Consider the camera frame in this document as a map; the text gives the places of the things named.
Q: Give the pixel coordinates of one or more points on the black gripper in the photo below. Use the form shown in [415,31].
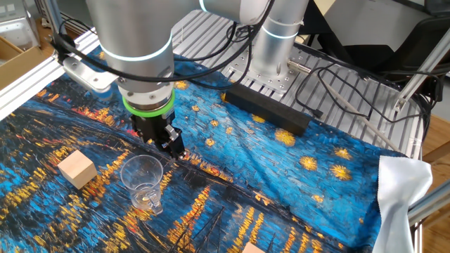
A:
[153,126]

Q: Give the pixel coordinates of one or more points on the clear plastic measuring cup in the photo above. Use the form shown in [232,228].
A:
[140,175]

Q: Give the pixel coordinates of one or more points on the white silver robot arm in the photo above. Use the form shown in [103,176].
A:
[137,31]

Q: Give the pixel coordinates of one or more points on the starry night painting cloth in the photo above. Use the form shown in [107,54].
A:
[263,175]

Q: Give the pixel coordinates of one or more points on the black foam block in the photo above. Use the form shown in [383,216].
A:
[270,110]

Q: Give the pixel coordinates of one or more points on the brown cardboard box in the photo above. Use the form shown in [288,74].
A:
[19,65]

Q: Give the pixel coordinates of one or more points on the metal connector plug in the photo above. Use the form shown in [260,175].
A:
[299,66]

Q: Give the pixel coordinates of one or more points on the silver metal case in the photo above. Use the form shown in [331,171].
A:
[17,24]

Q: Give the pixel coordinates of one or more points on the white thin rod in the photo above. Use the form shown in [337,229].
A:
[358,116]

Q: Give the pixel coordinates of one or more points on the black equipment housing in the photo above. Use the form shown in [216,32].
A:
[358,56]

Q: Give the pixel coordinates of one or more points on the white panel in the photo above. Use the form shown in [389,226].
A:
[372,21]

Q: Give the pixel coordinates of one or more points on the white cloth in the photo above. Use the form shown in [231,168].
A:
[400,196]

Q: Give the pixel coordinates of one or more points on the aluminium bracket plate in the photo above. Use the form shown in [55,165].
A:
[88,74]

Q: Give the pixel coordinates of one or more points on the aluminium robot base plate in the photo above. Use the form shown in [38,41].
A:
[267,82]

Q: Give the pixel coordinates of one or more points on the aluminium frame post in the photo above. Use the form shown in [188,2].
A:
[429,204]
[54,17]
[422,66]

